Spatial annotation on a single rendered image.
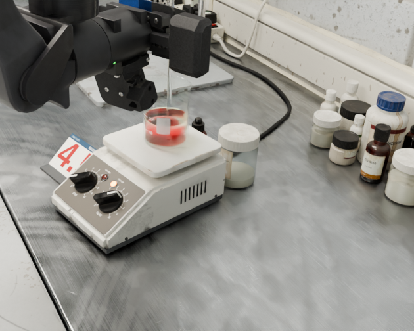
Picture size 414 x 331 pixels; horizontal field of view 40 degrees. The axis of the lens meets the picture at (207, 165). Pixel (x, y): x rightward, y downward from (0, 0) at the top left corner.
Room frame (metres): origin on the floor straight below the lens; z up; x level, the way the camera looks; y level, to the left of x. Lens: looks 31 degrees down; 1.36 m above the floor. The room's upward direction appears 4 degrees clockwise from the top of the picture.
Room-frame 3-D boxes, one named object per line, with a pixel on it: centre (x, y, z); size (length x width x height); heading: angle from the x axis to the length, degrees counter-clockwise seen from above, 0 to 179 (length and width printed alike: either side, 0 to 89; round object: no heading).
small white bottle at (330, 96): (0.91, -0.20, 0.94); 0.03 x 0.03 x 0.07
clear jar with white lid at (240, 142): (0.73, -0.04, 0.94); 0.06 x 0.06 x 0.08
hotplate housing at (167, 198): (0.65, 0.08, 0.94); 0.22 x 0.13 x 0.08; 134
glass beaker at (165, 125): (0.68, 0.06, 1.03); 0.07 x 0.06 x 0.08; 40
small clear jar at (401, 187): (0.71, -0.29, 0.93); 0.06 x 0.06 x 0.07
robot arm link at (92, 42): (0.52, 0.14, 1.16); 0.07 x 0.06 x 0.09; 148
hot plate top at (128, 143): (0.67, 0.06, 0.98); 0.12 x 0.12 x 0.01; 44
